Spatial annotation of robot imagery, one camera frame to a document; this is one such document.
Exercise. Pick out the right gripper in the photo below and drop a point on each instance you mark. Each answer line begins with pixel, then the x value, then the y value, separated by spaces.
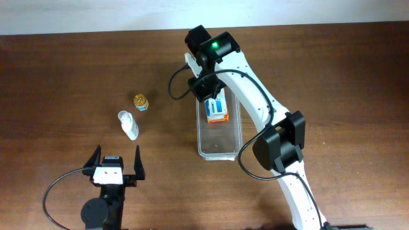
pixel 201 92

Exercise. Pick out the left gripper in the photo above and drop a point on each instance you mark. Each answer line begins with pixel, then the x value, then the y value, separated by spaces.
pixel 130 180

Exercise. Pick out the white Panadol box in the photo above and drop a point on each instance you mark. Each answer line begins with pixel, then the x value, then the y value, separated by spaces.
pixel 216 107

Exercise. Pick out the orange medicine box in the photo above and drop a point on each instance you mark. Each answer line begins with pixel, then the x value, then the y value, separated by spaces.
pixel 212 118

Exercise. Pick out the small gold-lid jar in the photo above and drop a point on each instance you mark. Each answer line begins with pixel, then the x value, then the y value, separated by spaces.
pixel 141 102

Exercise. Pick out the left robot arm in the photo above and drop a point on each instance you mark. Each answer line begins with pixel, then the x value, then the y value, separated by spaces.
pixel 106 211

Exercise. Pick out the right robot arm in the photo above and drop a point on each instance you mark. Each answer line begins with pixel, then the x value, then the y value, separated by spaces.
pixel 218 62

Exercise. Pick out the clear plastic container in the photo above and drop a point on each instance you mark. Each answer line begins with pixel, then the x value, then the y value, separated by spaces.
pixel 221 140

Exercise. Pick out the white spray bottle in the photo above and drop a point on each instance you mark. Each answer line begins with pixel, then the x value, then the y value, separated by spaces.
pixel 128 124

